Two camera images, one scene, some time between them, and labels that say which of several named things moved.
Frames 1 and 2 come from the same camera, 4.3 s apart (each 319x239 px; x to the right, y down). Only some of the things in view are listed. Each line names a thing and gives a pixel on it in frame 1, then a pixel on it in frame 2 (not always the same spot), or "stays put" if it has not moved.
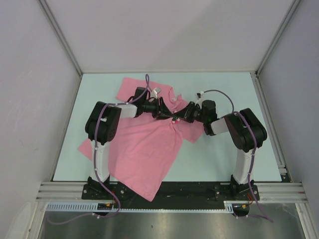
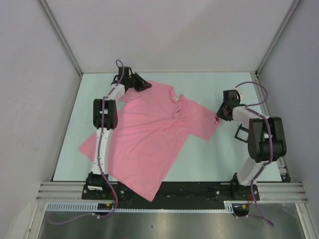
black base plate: x=175 y=191 stays put
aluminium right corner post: x=292 y=8 stays put
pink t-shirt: x=142 y=149 stays put
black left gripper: x=162 y=112 -> x=142 y=84
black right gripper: x=189 y=109 -> x=220 y=114
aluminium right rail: x=283 y=168 stays put
